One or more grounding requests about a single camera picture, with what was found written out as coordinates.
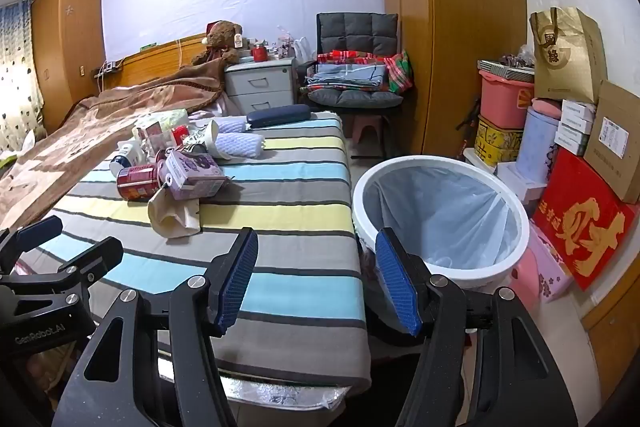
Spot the brown teddy bear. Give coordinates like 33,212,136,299
190,21,244,66

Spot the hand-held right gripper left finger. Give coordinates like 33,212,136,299
50,227,259,427

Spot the purple drink carton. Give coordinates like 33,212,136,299
164,149,229,201

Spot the tall wooden cabinet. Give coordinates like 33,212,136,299
31,0,106,135

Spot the dark blue glasses case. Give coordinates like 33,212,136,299
246,104,312,128

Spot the low wooden cabinet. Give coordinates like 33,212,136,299
582,252,640,408

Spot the pink plastic tub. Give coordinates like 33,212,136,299
479,71,536,130

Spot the yellow patterned box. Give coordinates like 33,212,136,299
474,116,525,166

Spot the patterned curtain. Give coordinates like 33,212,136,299
0,0,46,158

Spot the white medicine box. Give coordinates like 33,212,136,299
557,112,596,131
560,99,597,118
555,126,592,144
554,137,589,156

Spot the pink floral box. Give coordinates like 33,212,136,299
527,224,573,304

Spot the dark grey cushioned chair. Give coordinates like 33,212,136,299
297,12,406,158

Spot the brown cardboard mailer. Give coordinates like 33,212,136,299
584,79,640,205

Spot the beige paper bag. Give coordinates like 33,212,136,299
147,188,202,239

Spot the red and white can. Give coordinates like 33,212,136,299
169,124,192,150

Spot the pale green tissue pack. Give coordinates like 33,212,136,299
134,109,190,134

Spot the red green plaid cloth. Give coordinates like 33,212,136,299
316,49,415,95

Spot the large wooden wardrobe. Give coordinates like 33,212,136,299
375,0,536,158

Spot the clear storage box white lid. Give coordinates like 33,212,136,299
462,147,501,168

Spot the light blue cylindrical container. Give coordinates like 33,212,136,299
515,107,561,182

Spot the striped flat tray box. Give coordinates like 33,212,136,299
477,59,536,82

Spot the striped bed sheet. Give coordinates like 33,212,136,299
15,112,373,395

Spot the brown blanket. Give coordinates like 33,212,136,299
0,57,226,233

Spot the translucent bin liner bag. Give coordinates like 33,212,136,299
360,164,518,270

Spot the pink round cushion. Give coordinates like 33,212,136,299
531,97,563,115

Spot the red gift box gold print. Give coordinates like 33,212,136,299
530,147,638,292

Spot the white plastic bottle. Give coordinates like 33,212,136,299
109,141,148,178

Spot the gold paper gift bag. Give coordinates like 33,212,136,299
529,7,608,105

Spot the large pink plastic stool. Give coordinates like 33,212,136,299
509,252,542,308

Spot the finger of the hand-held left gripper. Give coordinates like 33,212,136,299
0,215,63,268
0,236,124,305

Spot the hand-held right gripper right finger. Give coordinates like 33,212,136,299
375,227,591,427

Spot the red drink can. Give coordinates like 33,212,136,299
116,163,165,202

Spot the black red trekking pole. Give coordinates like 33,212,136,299
456,99,482,152

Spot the white flat box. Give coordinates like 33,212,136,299
495,161,548,202

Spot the white round trash bin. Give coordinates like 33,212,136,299
351,154,530,290

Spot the grey drawer nightstand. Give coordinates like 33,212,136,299
223,57,300,116

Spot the small pink plastic stool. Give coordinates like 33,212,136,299
348,113,387,144

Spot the folded blue bedding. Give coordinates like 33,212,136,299
306,63,391,92

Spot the wooden bed headboard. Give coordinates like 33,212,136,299
102,32,211,88

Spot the printed paper cup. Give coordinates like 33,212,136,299
182,119,221,158

